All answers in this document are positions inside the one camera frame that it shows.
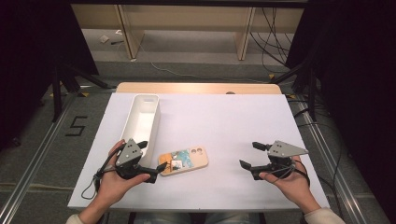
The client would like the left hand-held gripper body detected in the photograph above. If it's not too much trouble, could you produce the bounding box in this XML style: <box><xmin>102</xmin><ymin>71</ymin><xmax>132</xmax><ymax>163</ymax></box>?
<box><xmin>115</xmin><ymin>137</ymin><xmax>148</xmax><ymax>181</ymax></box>

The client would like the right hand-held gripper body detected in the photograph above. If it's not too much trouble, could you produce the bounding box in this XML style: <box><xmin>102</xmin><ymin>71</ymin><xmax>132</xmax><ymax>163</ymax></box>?
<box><xmin>266</xmin><ymin>140</ymin><xmax>309</xmax><ymax>179</ymax></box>

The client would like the white long plastic bin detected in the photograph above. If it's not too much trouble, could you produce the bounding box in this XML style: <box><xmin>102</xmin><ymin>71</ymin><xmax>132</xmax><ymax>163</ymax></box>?
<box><xmin>120</xmin><ymin>93</ymin><xmax>162</xmax><ymax>169</ymax></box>

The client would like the person's left hand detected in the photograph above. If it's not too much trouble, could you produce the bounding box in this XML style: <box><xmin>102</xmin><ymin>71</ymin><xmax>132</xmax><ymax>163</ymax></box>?
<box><xmin>92</xmin><ymin>139</ymin><xmax>151</xmax><ymax>207</ymax></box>

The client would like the person's right hand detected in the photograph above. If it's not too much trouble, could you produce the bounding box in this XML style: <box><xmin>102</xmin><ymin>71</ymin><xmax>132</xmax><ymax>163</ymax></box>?
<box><xmin>258</xmin><ymin>155</ymin><xmax>322</xmax><ymax>215</ymax></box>

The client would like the white table mat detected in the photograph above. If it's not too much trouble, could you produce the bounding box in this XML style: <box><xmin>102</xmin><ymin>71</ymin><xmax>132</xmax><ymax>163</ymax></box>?
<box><xmin>67</xmin><ymin>92</ymin><xmax>331</xmax><ymax>214</ymax></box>

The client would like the black metal stand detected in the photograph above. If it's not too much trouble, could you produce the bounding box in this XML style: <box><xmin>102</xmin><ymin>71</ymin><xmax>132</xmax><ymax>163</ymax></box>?
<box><xmin>50</xmin><ymin>60</ymin><xmax>118</xmax><ymax>123</ymax></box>
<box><xmin>270</xmin><ymin>57</ymin><xmax>319</xmax><ymax>123</ymax></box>

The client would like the wooden table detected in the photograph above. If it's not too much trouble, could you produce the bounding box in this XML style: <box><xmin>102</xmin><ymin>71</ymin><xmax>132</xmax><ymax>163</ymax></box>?
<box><xmin>115</xmin><ymin>81</ymin><xmax>283</xmax><ymax>95</ymax></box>

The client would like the black curtain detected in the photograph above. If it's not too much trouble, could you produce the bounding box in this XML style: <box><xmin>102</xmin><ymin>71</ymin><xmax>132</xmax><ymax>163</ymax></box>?
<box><xmin>284</xmin><ymin>0</ymin><xmax>396</xmax><ymax>224</ymax></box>
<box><xmin>0</xmin><ymin>0</ymin><xmax>100</xmax><ymax>152</ymax></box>

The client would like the beige wooden shelf unit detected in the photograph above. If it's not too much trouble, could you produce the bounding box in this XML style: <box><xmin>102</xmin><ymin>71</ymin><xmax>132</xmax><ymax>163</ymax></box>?
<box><xmin>70</xmin><ymin>3</ymin><xmax>305</xmax><ymax>62</ymax></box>

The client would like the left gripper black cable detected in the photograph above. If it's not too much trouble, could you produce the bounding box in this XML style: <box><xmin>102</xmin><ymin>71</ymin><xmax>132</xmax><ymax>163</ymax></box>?
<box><xmin>80</xmin><ymin>145</ymin><xmax>126</xmax><ymax>201</ymax></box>

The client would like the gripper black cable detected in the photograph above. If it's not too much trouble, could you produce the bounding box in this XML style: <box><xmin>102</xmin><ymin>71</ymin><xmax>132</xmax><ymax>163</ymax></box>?
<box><xmin>80</xmin><ymin>145</ymin><xmax>126</xmax><ymax>201</ymax></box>
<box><xmin>270</xmin><ymin>159</ymin><xmax>312</xmax><ymax>189</ymax></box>

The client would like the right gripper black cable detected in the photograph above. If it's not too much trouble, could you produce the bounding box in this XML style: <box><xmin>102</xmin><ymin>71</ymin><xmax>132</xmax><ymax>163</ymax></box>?
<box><xmin>270</xmin><ymin>159</ymin><xmax>312</xmax><ymax>189</ymax></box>

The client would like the aluminium floor rail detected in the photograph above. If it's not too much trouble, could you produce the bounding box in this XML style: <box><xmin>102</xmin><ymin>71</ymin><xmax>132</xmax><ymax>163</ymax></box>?
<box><xmin>0</xmin><ymin>92</ymin><xmax>79</xmax><ymax>224</ymax></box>
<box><xmin>292</xmin><ymin>94</ymin><xmax>366</xmax><ymax>224</ymax></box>

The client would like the black cable bundle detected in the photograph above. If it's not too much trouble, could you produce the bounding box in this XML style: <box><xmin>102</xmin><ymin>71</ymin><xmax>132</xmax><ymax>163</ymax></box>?
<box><xmin>249</xmin><ymin>7</ymin><xmax>297</xmax><ymax>75</ymax></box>

